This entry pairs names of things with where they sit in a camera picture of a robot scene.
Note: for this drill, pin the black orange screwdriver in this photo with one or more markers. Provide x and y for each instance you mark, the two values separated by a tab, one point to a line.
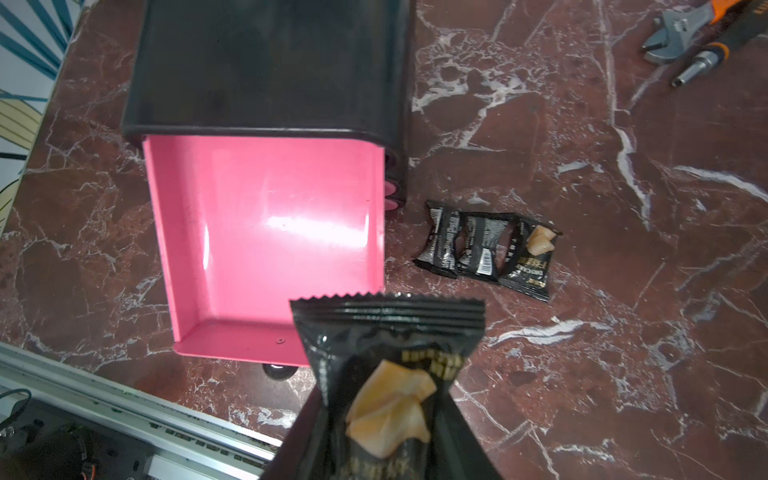
750	23

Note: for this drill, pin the pink middle drawer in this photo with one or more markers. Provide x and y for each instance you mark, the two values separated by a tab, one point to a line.
391	164

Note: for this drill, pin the aluminium front rail frame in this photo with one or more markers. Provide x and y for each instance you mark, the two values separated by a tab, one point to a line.
187	444

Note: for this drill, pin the pink top drawer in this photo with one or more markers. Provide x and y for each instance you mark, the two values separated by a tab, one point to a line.
246	225

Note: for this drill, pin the black drawer cabinet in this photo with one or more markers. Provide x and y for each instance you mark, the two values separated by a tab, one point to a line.
320	69

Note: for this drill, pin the pink drawer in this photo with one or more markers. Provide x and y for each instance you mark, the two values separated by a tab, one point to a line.
391	164
246	225

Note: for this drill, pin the black cookie packet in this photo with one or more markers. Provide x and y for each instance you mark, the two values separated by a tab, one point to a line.
439	253
381	407
483	231
528	258

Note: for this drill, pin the orange adjustable wrench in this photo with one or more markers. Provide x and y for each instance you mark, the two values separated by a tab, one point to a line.
675	30

